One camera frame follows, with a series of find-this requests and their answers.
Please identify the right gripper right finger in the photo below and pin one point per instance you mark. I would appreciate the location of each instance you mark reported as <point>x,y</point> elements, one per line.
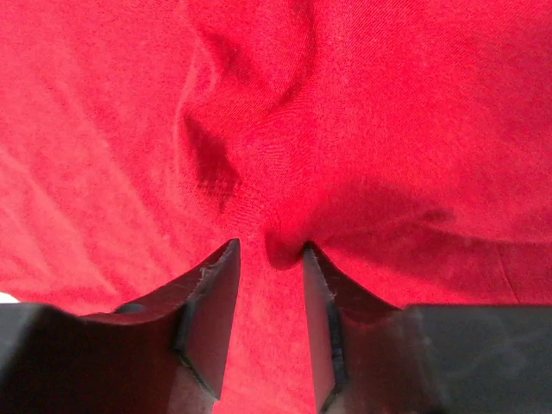
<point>368,356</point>

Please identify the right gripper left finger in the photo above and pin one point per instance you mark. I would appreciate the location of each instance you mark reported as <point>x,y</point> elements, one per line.
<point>165,352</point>

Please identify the red t-shirt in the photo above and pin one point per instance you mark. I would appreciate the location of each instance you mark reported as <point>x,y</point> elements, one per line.
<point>410,140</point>

